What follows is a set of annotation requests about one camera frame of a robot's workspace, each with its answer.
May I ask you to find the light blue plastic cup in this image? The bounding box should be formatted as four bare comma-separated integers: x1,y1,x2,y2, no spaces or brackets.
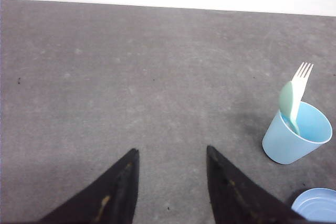
262,101,333,165

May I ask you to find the blue plastic plate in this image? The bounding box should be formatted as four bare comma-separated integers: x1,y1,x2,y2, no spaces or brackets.
291,188,335,223

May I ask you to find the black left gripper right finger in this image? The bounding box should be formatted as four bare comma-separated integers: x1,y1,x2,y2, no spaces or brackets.
206,145,307,223

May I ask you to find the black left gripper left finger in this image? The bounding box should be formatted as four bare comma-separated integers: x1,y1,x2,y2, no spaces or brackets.
39,148,139,223

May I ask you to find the mint green plastic spoon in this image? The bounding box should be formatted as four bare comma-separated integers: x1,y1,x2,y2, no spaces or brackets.
279,81,300,135

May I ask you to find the white plastic fork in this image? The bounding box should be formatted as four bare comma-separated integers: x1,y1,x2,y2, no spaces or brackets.
290,62,313,121

